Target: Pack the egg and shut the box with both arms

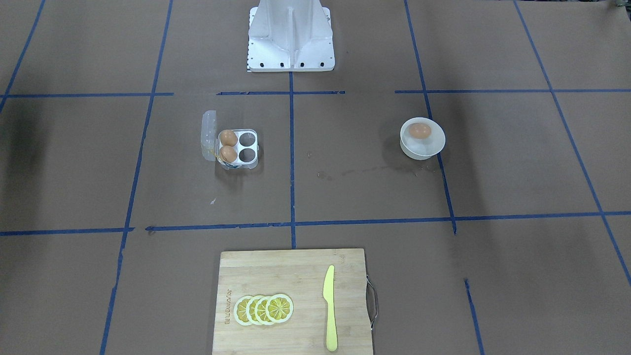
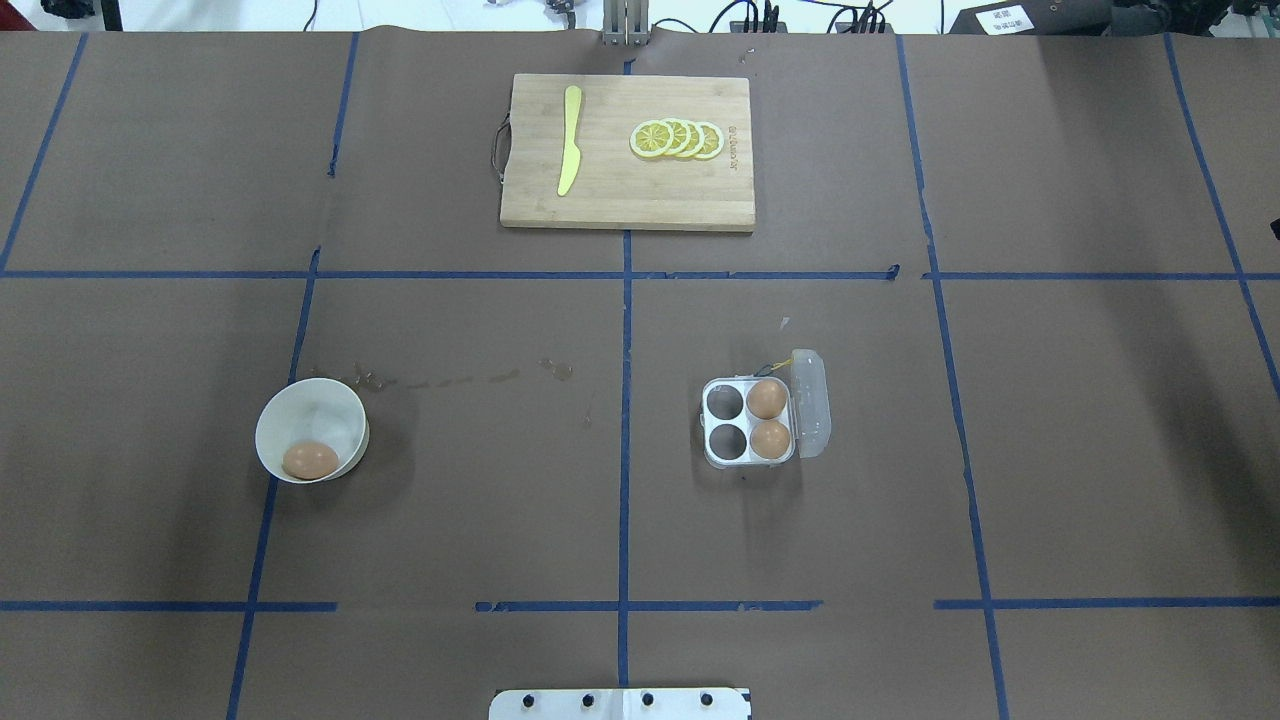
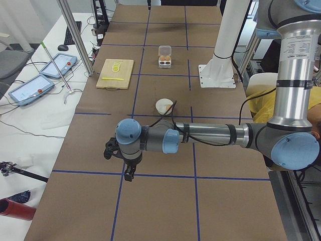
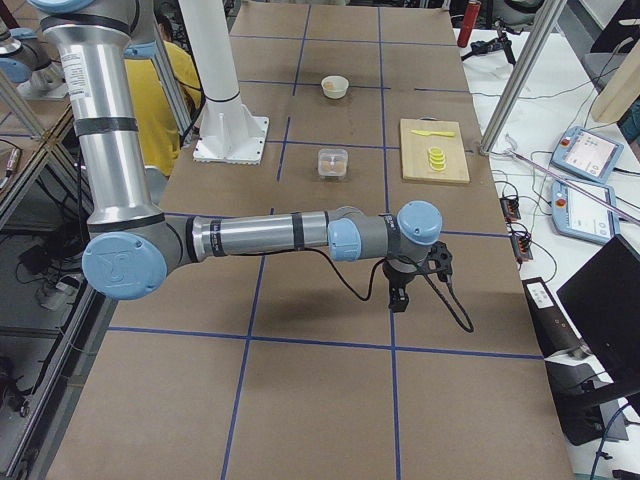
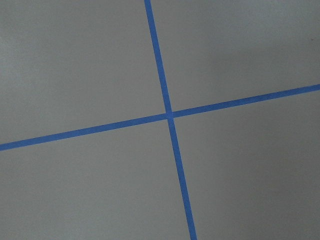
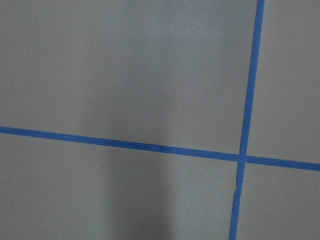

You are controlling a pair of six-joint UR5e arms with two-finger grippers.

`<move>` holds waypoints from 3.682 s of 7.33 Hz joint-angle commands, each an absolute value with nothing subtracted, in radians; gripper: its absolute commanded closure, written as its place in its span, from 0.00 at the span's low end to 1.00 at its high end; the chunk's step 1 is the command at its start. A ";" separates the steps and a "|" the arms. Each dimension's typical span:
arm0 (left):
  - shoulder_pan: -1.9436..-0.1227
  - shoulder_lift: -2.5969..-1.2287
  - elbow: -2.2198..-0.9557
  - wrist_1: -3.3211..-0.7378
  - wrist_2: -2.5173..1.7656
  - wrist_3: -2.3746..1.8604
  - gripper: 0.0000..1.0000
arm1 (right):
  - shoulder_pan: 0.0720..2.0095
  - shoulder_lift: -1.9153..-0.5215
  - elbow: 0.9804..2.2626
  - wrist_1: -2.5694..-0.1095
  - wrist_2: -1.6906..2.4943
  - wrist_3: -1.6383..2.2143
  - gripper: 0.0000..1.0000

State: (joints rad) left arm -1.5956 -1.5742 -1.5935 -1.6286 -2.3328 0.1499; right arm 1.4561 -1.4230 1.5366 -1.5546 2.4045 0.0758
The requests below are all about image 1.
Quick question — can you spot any clear plastic egg carton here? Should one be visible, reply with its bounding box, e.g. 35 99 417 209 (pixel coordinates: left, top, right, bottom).
199 110 259 170

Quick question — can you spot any brown egg from bowl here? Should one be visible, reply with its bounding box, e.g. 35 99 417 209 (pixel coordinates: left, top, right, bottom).
408 123 432 140

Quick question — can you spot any brown egg lower slot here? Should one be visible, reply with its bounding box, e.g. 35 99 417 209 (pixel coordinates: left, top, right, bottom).
218 144 239 164

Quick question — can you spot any brown egg slot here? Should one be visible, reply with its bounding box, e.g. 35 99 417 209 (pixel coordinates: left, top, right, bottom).
219 130 239 146
218 144 239 164

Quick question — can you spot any brown egg upper slot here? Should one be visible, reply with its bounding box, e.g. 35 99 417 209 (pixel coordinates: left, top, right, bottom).
219 130 239 146

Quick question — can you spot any bamboo cutting board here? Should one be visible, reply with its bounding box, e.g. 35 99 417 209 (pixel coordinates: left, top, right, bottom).
211 248 374 355

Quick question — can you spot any white round bowl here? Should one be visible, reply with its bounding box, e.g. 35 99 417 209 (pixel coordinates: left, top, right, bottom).
399 117 446 160

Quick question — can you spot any lemon slice top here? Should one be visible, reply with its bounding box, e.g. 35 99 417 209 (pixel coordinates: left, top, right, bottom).
267 293 294 324

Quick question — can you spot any lemon slice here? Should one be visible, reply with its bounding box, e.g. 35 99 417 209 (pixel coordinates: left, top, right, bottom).
234 296 253 326
245 295 263 325
267 293 294 324
254 296 273 325

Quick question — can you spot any yellow plastic knife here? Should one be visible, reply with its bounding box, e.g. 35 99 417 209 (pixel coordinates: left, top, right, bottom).
322 265 338 353

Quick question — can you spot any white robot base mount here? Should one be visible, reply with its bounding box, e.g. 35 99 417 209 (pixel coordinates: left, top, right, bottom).
246 0 336 72

